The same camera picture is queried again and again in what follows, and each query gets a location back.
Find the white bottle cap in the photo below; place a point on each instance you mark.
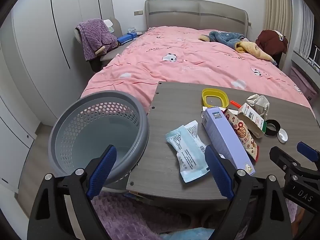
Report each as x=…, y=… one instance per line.
x=283, y=135

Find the purple cardboard box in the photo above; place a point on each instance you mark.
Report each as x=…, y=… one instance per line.
x=222, y=132

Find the red printed snack bag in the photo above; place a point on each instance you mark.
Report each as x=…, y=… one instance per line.
x=241, y=132

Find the purple fleece robe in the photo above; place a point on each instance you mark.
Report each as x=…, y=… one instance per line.
x=96, y=36

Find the beige chair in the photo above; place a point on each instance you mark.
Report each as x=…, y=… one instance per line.
x=112, y=52

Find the blue long box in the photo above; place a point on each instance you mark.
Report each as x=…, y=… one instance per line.
x=126, y=38

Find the light blue cloth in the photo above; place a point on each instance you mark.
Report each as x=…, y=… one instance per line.
x=185, y=235

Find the grey perforated waste basket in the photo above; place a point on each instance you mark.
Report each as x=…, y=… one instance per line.
x=62, y=135

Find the white wardrobe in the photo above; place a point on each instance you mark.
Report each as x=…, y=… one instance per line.
x=37, y=42

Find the blue fleece robe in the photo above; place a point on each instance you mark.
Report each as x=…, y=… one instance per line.
x=222, y=36

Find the white printed plastic packet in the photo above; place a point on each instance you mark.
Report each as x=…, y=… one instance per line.
x=192, y=162

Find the beige curtain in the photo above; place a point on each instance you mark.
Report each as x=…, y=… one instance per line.
x=277, y=5

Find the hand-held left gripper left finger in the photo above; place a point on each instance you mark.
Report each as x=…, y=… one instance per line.
x=102, y=172

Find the light blue plastic packet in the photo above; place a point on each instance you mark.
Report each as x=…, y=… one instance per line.
x=176, y=138

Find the crumpled white paper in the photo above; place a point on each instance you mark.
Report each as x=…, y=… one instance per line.
x=261, y=102

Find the white small cushion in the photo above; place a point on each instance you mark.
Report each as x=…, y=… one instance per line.
x=108, y=25

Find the purple shaggy rug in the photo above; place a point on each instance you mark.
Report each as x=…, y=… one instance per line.
x=120, y=220

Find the dark red jacket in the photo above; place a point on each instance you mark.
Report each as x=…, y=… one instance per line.
x=270, y=41

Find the bed with pink duvet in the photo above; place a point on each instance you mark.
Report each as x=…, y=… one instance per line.
x=175, y=75

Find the white and green box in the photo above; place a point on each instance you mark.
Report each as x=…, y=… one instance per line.
x=250, y=113

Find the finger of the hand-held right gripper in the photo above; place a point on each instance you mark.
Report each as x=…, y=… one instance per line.
x=281, y=156
x=307, y=149

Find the grey upholstered headboard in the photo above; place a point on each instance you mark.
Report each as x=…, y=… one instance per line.
x=175, y=15

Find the wall switch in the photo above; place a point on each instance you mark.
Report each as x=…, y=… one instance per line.
x=138, y=12

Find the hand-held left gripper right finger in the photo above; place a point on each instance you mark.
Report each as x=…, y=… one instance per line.
x=218, y=172

